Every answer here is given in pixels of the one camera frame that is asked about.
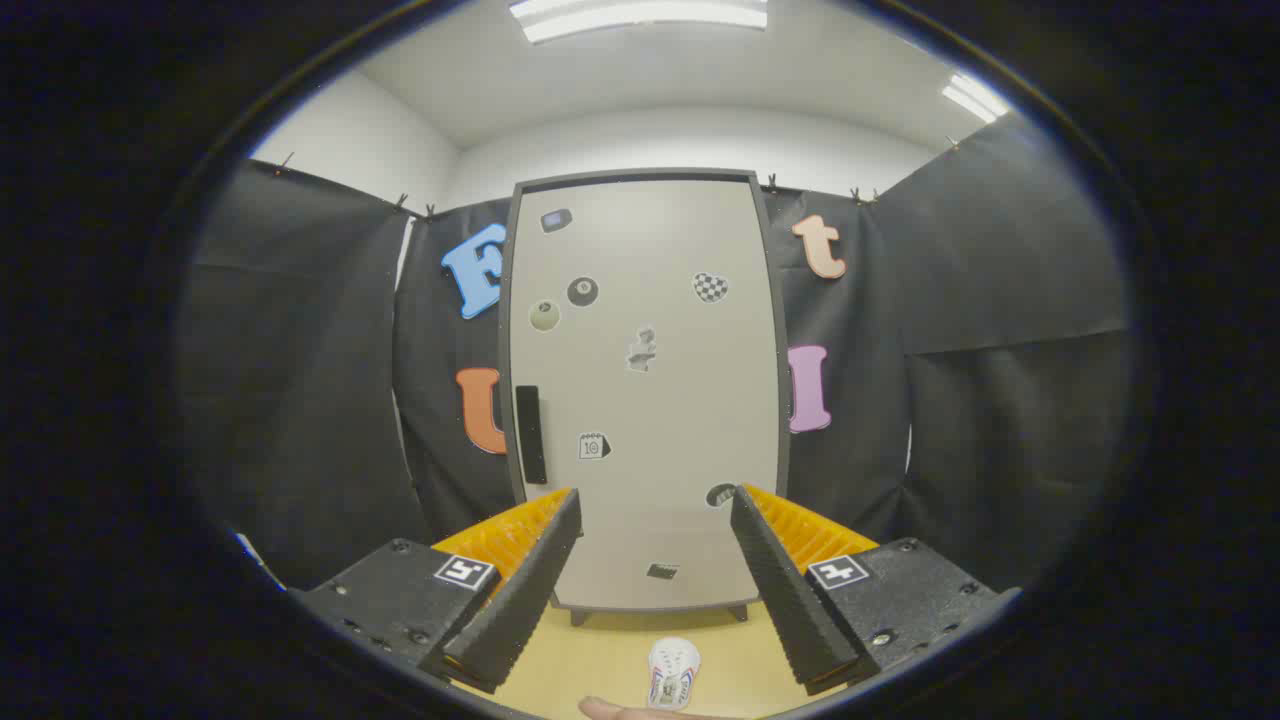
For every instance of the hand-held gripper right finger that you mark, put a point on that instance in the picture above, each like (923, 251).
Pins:
(790, 610)

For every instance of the black backdrop cloth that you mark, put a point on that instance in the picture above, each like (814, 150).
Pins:
(300, 350)

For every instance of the white shoe with striped side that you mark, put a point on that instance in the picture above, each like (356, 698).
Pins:
(673, 665)

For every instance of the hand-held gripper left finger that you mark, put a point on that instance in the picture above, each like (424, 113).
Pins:
(520, 610)

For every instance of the dark grey shoe cabinet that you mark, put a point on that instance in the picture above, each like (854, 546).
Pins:
(504, 300)

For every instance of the long ceiling light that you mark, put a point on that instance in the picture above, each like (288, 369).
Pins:
(640, 15)

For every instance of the small ceiling light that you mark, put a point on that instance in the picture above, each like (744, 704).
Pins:
(972, 98)

